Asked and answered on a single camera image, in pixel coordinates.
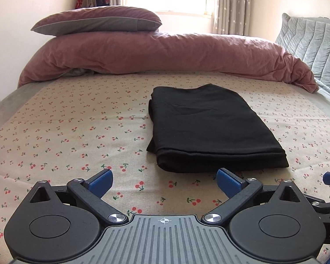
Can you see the cherry print bed sheet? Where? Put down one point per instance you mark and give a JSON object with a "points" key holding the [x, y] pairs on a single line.
{"points": [[76, 126]]}

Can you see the black pants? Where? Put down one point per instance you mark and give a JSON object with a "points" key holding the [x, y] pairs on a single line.
{"points": [[207, 128]]}

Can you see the grey patterned curtain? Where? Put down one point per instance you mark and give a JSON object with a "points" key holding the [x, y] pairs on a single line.
{"points": [[231, 17]]}

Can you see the grey quilted headboard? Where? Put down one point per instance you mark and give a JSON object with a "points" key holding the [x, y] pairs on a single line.
{"points": [[308, 38]]}

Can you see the pink and grey pillow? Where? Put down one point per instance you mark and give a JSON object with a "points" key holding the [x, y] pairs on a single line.
{"points": [[98, 19]]}

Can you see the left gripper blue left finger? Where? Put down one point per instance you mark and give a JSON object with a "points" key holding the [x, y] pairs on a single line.
{"points": [[100, 183]]}

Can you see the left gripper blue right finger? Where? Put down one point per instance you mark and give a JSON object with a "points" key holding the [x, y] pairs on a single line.
{"points": [[229, 183]]}

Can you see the pink duvet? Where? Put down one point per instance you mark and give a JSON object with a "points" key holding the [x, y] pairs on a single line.
{"points": [[133, 52]]}

